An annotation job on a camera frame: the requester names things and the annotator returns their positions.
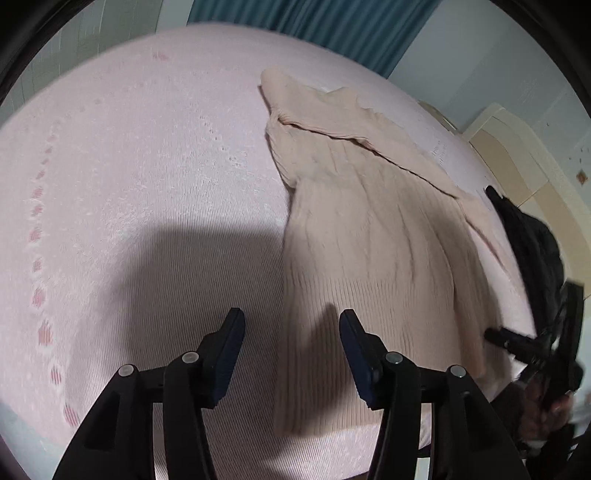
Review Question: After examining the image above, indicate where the cream wooden headboard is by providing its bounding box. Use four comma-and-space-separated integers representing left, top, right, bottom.
462, 103, 590, 297

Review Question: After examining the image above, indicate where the teal window curtain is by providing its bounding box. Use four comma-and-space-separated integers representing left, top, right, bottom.
188, 0, 440, 78

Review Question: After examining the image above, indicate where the person's right hand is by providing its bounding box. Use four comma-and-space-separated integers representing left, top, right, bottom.
519, 376, 574, 441

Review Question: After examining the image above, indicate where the beige knit sweater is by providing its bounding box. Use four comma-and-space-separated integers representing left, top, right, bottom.
262, 69, 525, 436

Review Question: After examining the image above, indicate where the black puffer jacket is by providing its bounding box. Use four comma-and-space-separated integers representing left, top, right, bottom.
485, 185, 565, 334

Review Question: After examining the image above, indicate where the pink bed sheet mattress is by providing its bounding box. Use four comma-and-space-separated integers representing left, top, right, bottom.
0, 25, 539, 480

